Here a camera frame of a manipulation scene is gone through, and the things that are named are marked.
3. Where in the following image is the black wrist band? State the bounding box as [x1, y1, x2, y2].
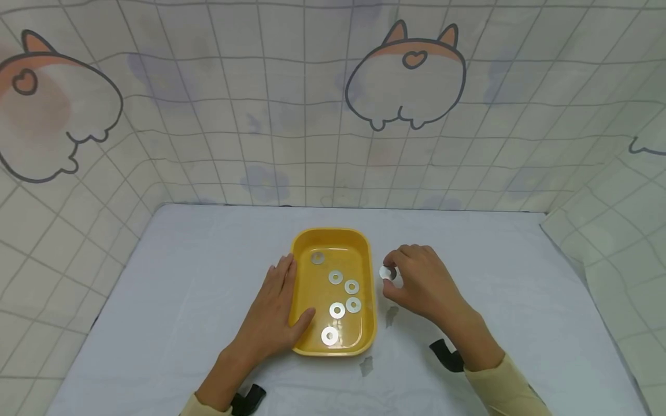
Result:
[230, 384, 267, 416]
[429, 339, 466, 373]

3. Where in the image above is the person's left hand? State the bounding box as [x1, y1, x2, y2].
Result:
[232, 253, 317, 366]

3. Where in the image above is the person's right forearm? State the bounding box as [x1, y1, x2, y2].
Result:
[448, 317, 553, 416]

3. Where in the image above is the person's left forearm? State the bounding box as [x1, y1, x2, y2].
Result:
[179, 346, 262, 416]

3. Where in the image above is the group of silver washers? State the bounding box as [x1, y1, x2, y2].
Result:
[310, 250, 363, 347]

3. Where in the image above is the person's right hand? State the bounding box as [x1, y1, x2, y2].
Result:
[382, 243, 472, 340]

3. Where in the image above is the yellow plastic tray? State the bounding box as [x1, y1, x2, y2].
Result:
[288, 227, 378, 358]

